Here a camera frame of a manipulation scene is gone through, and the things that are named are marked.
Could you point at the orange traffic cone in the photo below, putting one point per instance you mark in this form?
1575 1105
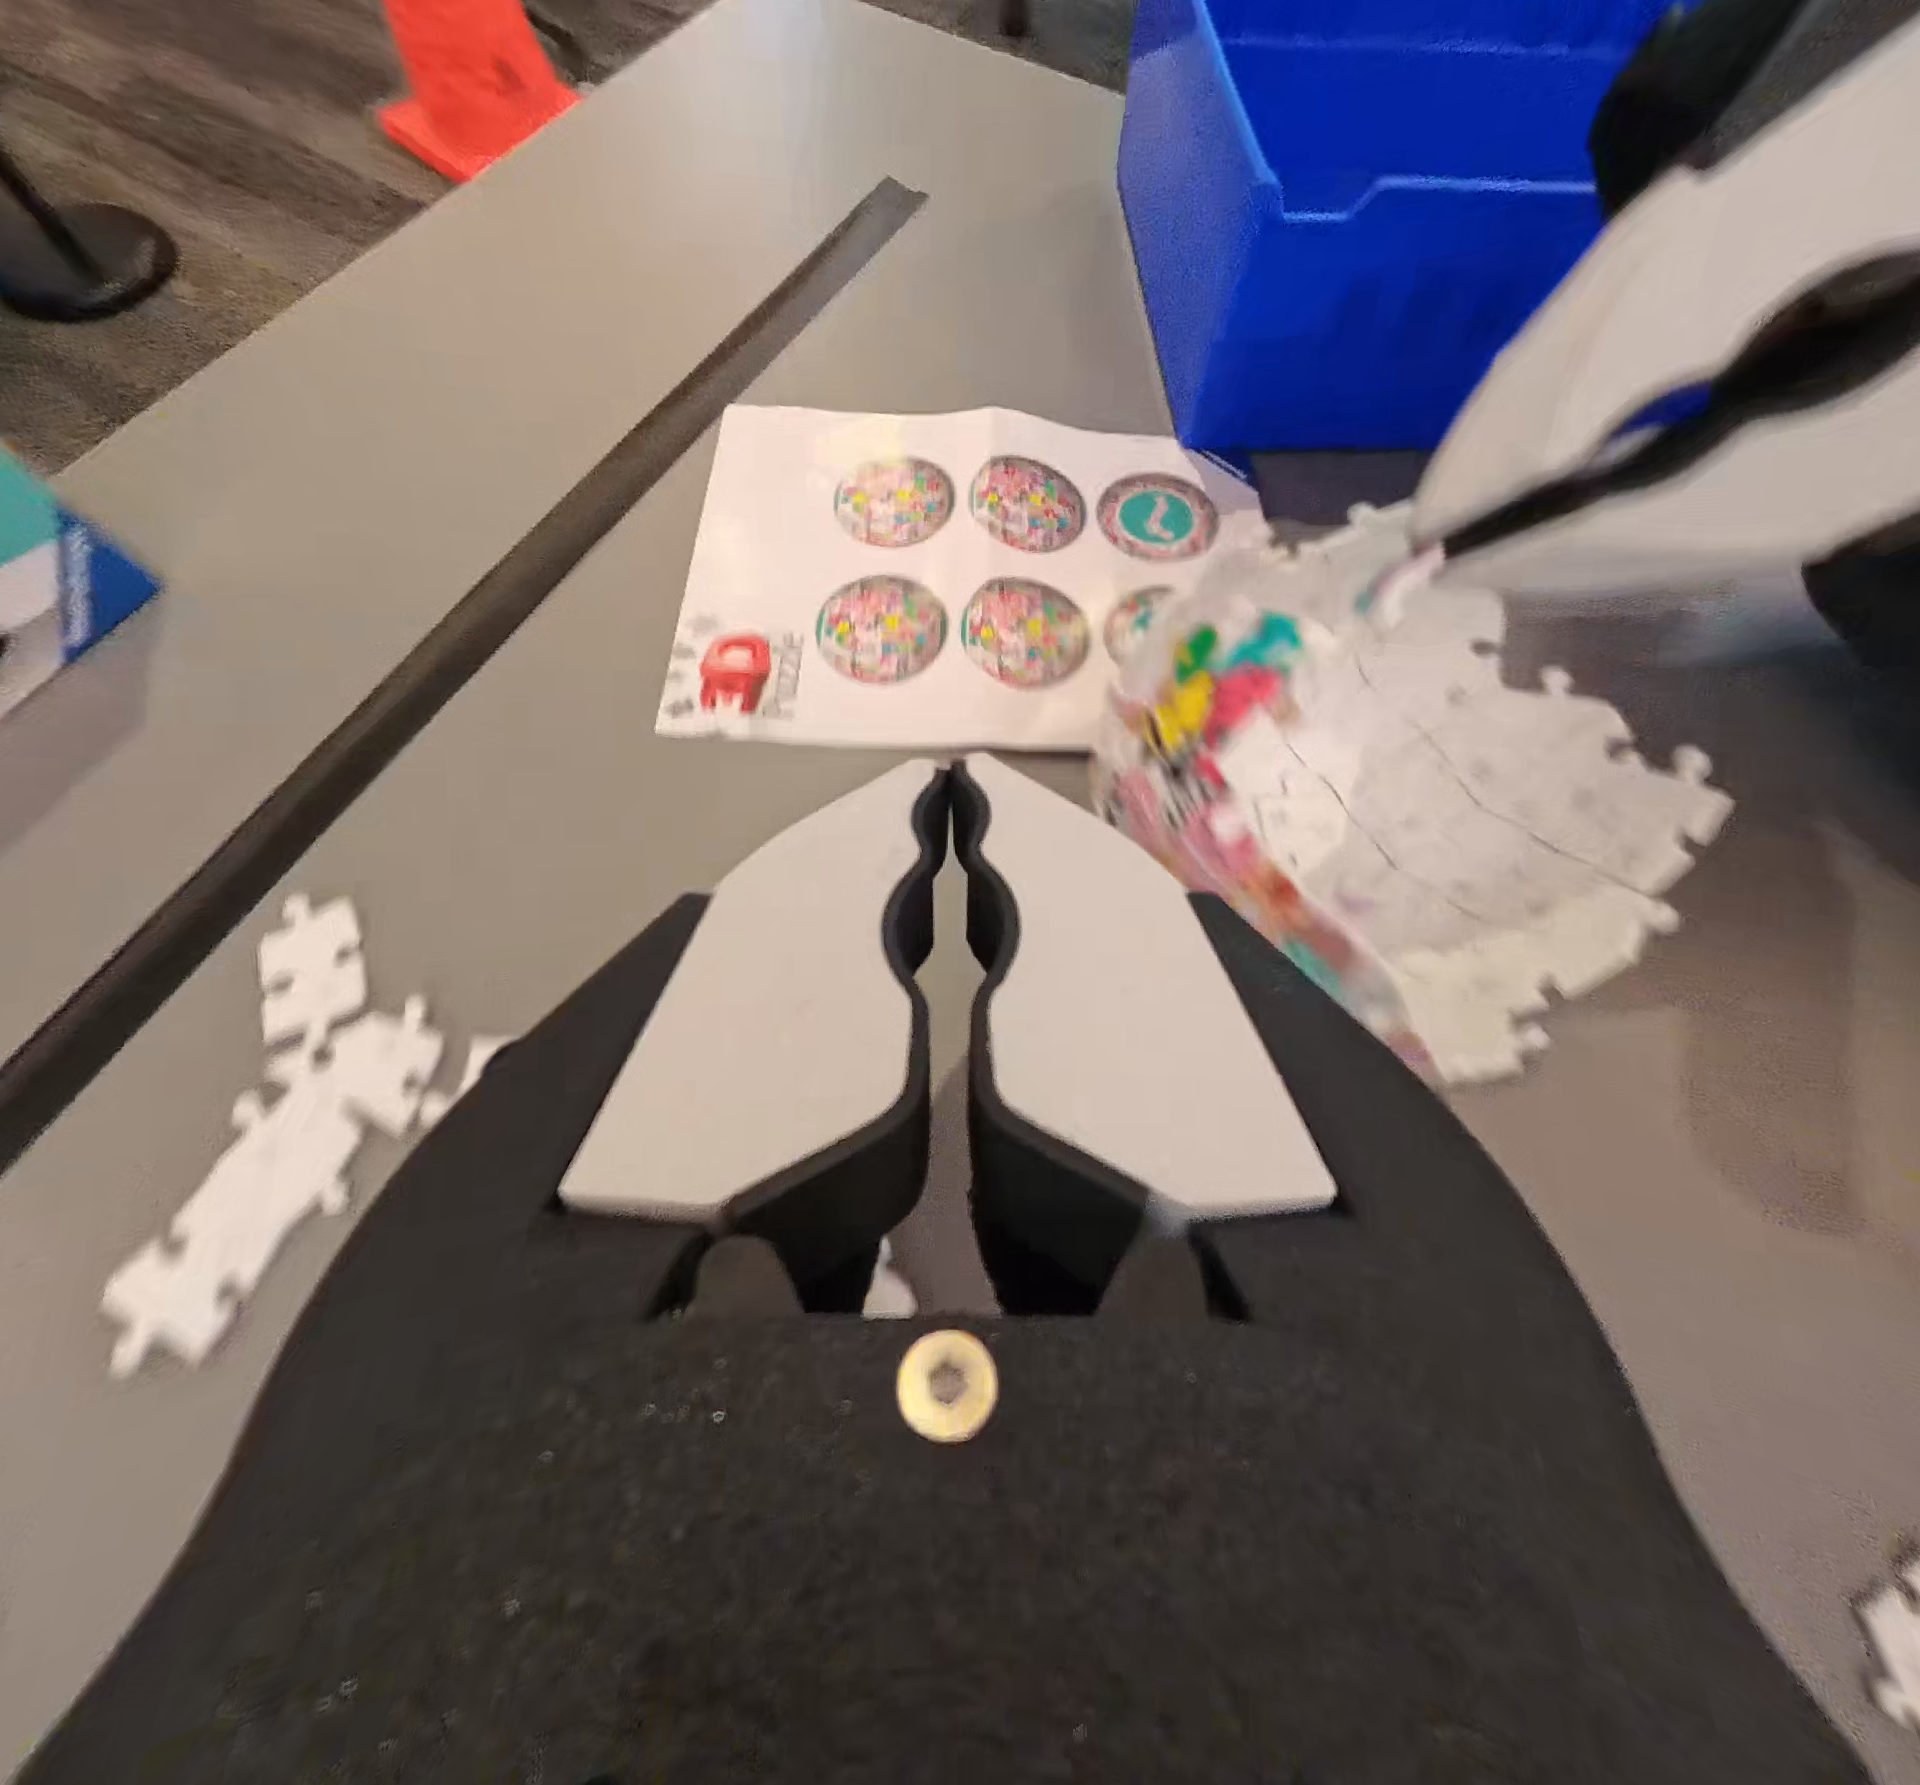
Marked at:
451 15

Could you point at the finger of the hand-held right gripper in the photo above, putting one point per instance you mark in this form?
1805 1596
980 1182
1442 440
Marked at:
1650 301
1726 497

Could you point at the puzzle instruction sheet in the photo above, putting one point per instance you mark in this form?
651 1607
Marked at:
780 570

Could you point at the partly built puzzle ball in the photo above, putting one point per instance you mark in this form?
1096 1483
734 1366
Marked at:
1425 794

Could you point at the black stanchion post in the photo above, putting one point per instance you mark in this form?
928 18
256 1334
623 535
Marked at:
83 264

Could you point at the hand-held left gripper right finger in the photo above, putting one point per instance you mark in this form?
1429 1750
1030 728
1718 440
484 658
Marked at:
1157 1050

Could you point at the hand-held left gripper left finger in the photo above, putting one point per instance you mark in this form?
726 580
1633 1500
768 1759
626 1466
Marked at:
752 1035

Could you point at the printed puzzle box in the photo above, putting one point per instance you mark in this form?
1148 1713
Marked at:
75 585

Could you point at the cluster of loose puzzle pieces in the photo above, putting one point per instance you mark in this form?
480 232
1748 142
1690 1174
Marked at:
284 1154

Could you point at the blue plastic bin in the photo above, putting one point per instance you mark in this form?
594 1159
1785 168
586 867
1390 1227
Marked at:
1351 91

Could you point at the single white puzzle piece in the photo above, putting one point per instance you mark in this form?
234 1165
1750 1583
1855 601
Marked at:
1894 1649

